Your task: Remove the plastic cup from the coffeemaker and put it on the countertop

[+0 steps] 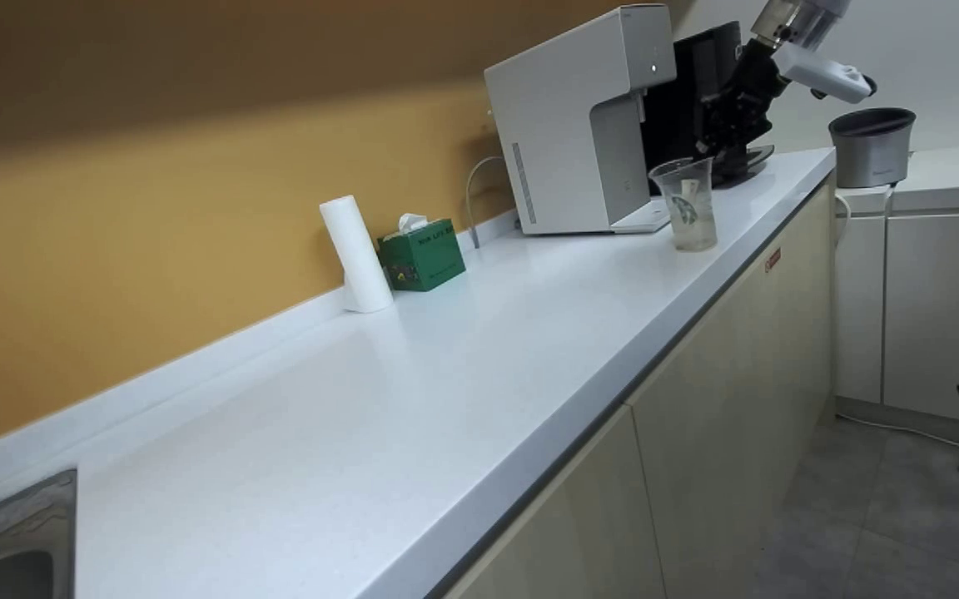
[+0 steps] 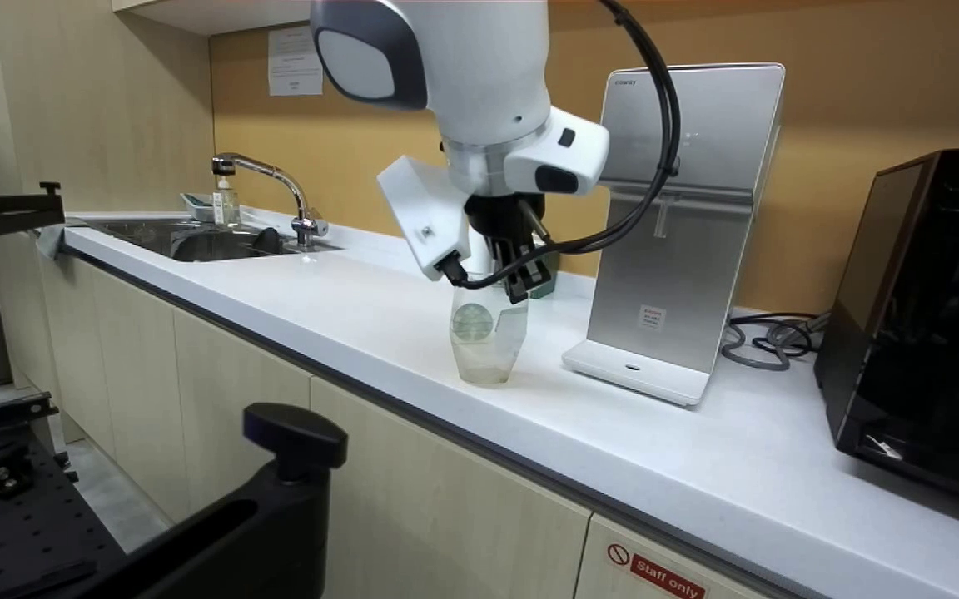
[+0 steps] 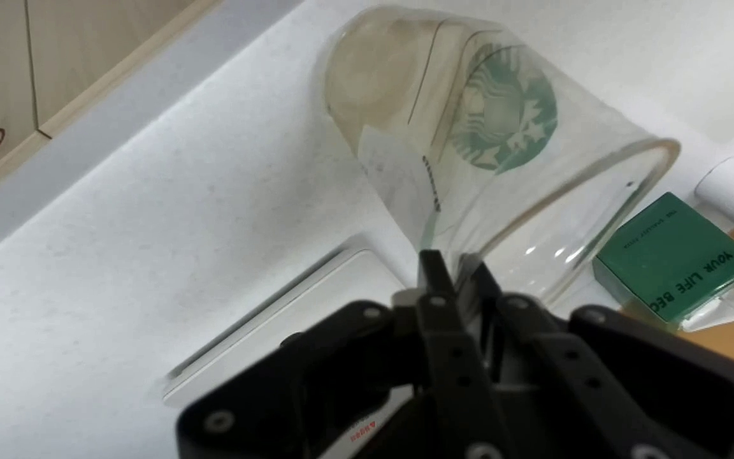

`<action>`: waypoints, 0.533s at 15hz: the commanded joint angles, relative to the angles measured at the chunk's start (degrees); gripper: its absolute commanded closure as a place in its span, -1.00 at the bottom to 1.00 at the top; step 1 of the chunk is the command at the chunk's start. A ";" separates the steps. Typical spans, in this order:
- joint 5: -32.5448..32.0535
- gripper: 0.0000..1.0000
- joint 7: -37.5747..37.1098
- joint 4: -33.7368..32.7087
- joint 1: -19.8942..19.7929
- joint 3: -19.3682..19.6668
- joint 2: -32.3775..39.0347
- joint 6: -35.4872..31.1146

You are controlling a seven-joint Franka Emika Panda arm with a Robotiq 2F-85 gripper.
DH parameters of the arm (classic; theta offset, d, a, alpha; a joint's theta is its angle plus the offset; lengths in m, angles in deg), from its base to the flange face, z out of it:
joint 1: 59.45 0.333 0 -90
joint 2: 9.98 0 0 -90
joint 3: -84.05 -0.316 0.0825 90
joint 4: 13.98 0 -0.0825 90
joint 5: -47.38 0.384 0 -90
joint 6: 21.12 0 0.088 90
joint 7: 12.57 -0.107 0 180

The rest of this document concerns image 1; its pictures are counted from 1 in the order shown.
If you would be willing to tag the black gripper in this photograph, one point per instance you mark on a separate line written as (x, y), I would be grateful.
(762, 79)

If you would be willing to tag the clear plastic cup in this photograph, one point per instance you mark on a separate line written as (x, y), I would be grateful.
(686, 205)

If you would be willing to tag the white coffeemaker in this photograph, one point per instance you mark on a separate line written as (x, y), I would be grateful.
(566, 120)

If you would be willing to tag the grey metal pot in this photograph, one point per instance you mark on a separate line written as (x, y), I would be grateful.
(871, 147)

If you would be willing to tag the white cabinet door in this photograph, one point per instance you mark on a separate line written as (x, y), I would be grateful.
(861, 310)
(948, 310)

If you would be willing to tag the beige cabinet door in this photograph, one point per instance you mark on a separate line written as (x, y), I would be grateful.
(566, 534)
(723, 387)

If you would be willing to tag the white tissue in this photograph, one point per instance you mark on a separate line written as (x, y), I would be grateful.
(413, 220)

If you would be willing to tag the green tissue box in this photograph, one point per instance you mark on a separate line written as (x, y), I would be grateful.
(421, 258)

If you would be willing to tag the white paper towel roll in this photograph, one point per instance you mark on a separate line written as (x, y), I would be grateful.
(355, 256)

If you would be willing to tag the steel sink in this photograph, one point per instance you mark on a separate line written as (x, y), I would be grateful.
(8, 545)

